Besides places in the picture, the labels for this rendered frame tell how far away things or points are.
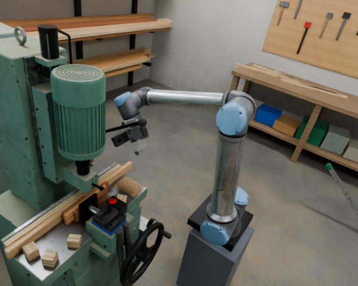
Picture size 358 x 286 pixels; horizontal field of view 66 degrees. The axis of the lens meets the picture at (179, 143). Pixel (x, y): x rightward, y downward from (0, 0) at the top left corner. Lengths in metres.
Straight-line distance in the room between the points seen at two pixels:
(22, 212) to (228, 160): 0.97
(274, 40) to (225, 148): 3.02
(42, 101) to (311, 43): 3.37
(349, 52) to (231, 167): 2.92
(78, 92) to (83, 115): 0.08
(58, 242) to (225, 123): 0.79
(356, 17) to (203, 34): 1.95
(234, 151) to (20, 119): 0.83
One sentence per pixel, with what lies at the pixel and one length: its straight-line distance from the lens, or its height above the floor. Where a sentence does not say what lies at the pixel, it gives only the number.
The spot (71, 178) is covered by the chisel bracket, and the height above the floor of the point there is 1.04.
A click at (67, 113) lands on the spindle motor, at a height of 1.39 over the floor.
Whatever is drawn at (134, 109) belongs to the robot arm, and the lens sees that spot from 1.39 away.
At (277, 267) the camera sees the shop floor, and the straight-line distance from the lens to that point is 2.49.
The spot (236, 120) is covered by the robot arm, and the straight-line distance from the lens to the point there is 1.06.
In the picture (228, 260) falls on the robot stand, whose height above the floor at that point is 0.53.
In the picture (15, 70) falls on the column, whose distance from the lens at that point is 1.10.
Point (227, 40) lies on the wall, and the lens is 4.30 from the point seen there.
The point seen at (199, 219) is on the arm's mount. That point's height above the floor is 0.60.
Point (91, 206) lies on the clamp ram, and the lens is 1.24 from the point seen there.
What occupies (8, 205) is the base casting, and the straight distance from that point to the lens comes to 1.54.
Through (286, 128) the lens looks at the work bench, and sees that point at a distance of 3.75.
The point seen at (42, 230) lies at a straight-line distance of 1.23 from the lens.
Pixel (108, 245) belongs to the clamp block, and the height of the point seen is 0.91.
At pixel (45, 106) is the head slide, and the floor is 1.36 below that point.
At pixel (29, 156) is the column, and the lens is 1.27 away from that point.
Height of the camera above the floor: 1.86
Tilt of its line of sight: 33 degrees down
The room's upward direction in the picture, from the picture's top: 10 degrees clockwise
